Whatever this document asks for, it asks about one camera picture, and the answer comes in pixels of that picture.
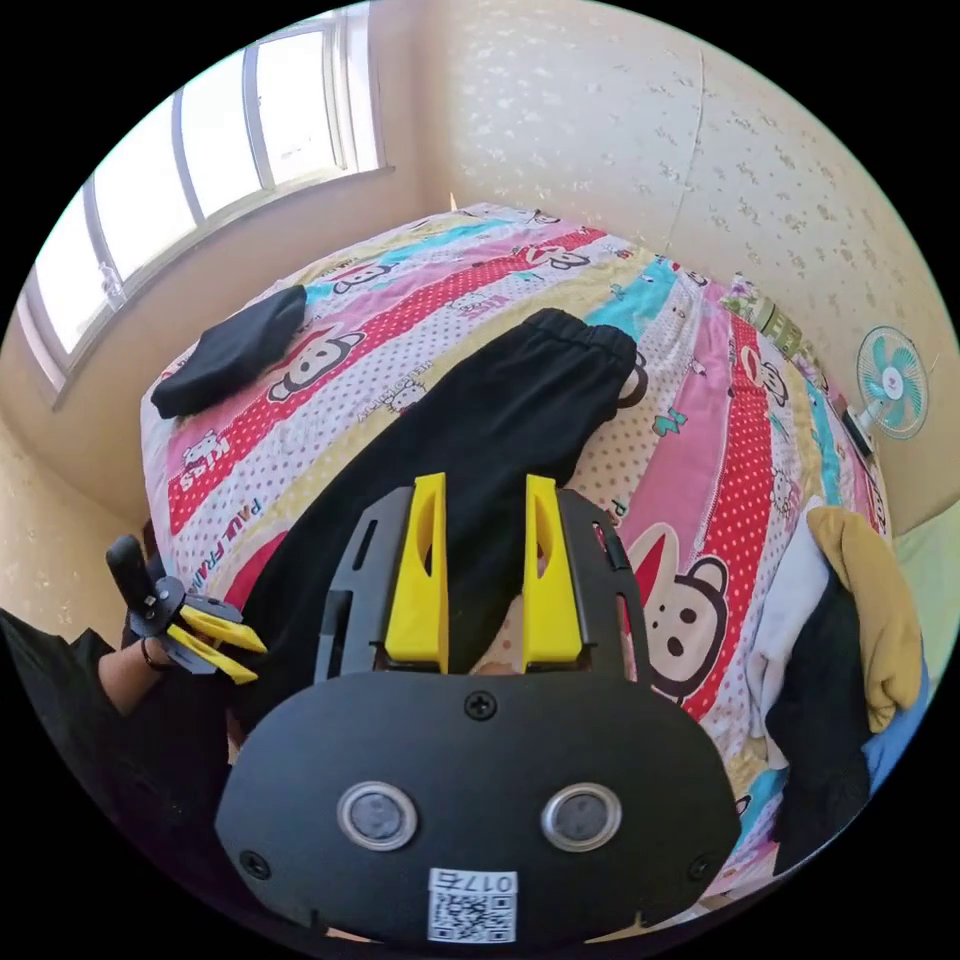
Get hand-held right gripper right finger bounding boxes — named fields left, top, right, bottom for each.
left=521, top=473, right=584, bottom=673

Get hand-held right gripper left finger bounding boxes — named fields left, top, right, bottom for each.
left=383, top=471, right=451, bottom=674

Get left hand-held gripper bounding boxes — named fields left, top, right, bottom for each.
left=125, top=575, right=269, bottom=686

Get black pants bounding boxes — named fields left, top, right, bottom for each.
left=224, top=306, right=651, bottom=751

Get person's left forearm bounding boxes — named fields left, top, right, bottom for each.
left=95, top=641, right=160, bottom=715

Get person's body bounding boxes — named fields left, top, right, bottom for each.
left=0, top=607, right=253, bottom=913

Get bed with cartoon print sheet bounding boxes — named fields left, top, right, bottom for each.
left=138, top=200, right=901, bottom=901

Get pile of clothes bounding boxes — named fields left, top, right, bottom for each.
left=745, top=505, right=932, bottom=879

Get folded black garment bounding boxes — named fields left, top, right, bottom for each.
left=149, top=284, right=310, bottom=421

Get floral pillow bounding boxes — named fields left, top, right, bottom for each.
left=718, top=272, right=832, bottom=393

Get teal fan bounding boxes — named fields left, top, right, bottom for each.
left=839, top=323, right=932, bottom=459

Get window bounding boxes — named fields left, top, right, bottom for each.
left=14, top=5, right=397, bottom=412

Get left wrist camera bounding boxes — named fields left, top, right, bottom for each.
left=104, top=533, right=155, bottom=605

